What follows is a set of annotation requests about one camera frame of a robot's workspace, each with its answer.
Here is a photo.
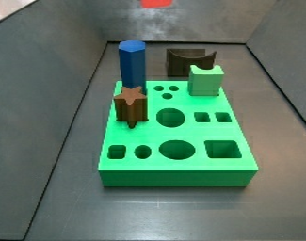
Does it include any green arch-topped block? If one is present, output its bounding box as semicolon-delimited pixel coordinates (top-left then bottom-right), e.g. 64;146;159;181
187;65;225;96

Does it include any brown star prism peg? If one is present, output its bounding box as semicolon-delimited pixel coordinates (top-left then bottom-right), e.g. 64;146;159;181
114;87;147;129

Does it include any red square-circle forked block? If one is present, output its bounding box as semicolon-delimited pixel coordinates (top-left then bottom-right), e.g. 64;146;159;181
140;0;172;8

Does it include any green fixture block with holes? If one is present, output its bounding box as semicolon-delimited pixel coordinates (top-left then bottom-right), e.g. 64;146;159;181
99;80;258;186

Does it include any black curved regrasp stand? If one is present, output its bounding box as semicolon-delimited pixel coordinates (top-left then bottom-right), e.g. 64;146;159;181
166;49;216;77

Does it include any blue hexagonal prism peg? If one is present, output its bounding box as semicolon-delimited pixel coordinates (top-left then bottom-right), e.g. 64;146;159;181
119;40;146;92

